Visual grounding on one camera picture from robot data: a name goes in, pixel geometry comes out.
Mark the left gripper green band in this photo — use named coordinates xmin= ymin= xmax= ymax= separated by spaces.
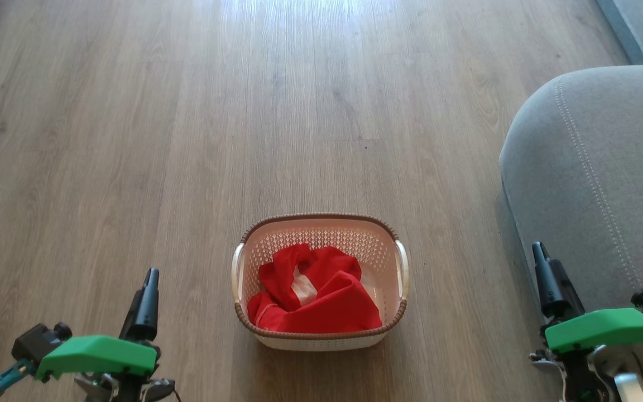
xmin=35 ymin=269 xmax=177 ymax=402

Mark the red cloth garment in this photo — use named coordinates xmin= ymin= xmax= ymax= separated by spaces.
xmin=247 ymin=243 xmax=383 ymax=334

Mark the white cloth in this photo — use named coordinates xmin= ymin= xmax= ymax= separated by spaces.
xmin=291 ymin=267 xmax=318 ymax=307

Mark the white perforated laundry basket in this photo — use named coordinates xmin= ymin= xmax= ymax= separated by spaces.
xmin=231 ymin=213 xmax=410 ymax=352

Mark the teal cable connector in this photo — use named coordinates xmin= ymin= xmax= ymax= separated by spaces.
xmin=0 ymin=359 xmax=36 ymax=400

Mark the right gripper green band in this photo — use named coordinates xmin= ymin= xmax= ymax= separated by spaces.
xmin=530 ymin=242 xmax=643 ymax=402

